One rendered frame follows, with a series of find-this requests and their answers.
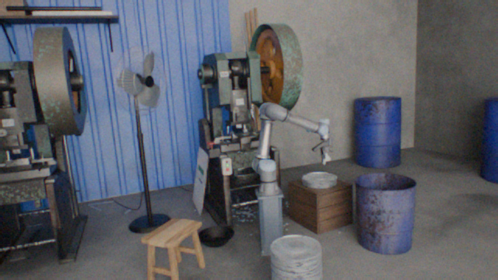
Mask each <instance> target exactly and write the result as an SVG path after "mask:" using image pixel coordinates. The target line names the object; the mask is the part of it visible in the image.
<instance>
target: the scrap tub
mask: <svg viewBox="0 0 498 280"><path fill-rule="evenodd" d="M355 185H356V200H355V202H356V223H357V238H358V244H360V245H361V246H362V247H363V248H365V249H367V250H369V251H373V253H375V254H383V255H399V254H405V253H407V251H408V250H411V248H412V235H413V228H414V211H415V206H416V203H415V200H416V185H417V183H416V181H415V180H413V179H412V178H411V177H407V176H404V175H401V174H395V173H367V174H363V175H360V176H358V177H356V179H355Z"/></svg>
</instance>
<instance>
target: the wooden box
mask: <svg viewBox="0 0 498 280"><path fill-rule="evenodd" d="M288 184H289V219H291V220H293V221H294V222H296V223H299V224H300V225H302V226H304V228H305V229H308V230H310V231H311V232H313V233H316V234H317V235H319V234H322V233H326V232H329V231H332V230H334V229H339V228H342V226H346V225H349V224H352V223H353V211H352V184H350V183H346V182H344V181H341V180H337V184H336V185H335V186H333V187H330V186H329V187H326V188H314V187H306V186H304V185H303V182H302V179H300V180H293V181H290V182H288Z"/></svg>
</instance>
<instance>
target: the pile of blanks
mask: <svg viewBox="0 0 498 280"><path fill-rule="evenodd" d="M270 254H271V269H272V280H322V272H321V270H322V266H321V252H320V253H319V255H317V256H316V257H314V258H311V259H308V260H304V261H289V260H284V259H282V258H279V257H276V256H275V255H274V254H272V252H271V251H270Z"/></svg>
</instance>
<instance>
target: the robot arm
mask: <svg viewBox="0 0 498 280"><path fill-rule="evenodd" d="M259 113H260V121H261V122H262V124H261V130H260V136H259V143H258V154H257V155H256V156H255V158H254V160H253V163H252V167H253V169H254V171H255V172H256V173H258V174H260V184H259V188H258V193H259V194H260V195H266V196H269V195H276V194H278V193H279V186H278V184H277V182H276V164H275V161H273V160H270V157H269V155H268V153H269V147H270V141H271V135H272V124H273V123H275V122H276V121H281V122H284V121H285V122H289V123H290V124H295V125H296V126H300V127H302V128H304V129H305V130H306V132H307V133H312V132H313V133H316V134H319V135H320V138H321V140H322V142H321V143H319V144H318V145H316V146H315V147H313V148H312V150H313V151H314V152H316V151H317V150H318V149H320V150H321V161H322V163H324V164H325V163H326V161H328V160H330V159H331V158H330V157H328V154H326V152H333V151H332V150H331V148H332V143H331V138H330V127H329V119H320V122H315V121H312V120H308V119H306V118H304V117H301V116H300V115H299V114H294V113H292V112H289V110H287V109H285V108H283V107H281V106H279V105H277V104H273V103H270V102H267V103H265V104H263V105H262V106H260V108H259Z"/></svg>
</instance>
